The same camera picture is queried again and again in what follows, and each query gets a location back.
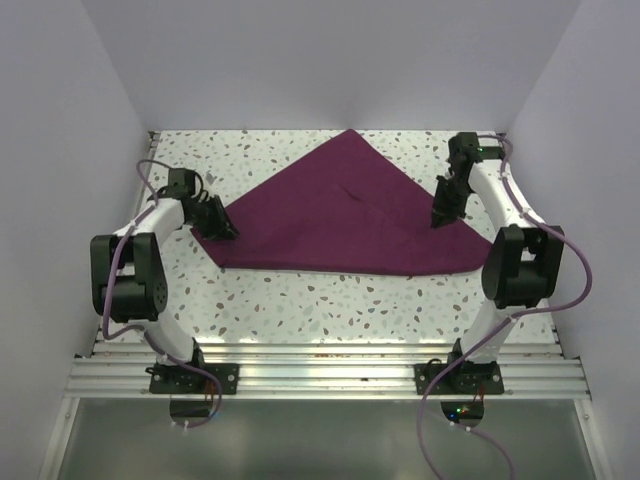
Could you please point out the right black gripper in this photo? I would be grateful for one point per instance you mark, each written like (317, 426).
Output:
(442, 211)

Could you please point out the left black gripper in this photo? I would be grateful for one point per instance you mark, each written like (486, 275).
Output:
(220, 229)

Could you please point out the purple cloth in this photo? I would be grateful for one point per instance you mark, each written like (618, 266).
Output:
(344, 208)

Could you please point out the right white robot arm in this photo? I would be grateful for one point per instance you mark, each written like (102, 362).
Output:
(523, 262)

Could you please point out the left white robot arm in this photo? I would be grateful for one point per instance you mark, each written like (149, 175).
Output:
(128, 281)

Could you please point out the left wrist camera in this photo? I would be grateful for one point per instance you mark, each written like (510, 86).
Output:
(185, 183)

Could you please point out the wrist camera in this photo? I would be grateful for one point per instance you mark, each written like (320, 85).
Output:
(185, 183)
(465, 145)

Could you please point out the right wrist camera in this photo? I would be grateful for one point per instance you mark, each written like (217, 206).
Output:
(465, 145)

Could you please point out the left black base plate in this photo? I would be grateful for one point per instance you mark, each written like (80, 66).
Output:
(174, 380)

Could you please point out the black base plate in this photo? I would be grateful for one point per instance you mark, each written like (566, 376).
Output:
(466, 379)
(174, 380)

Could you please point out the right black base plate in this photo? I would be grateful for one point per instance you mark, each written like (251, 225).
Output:
(466, 379)

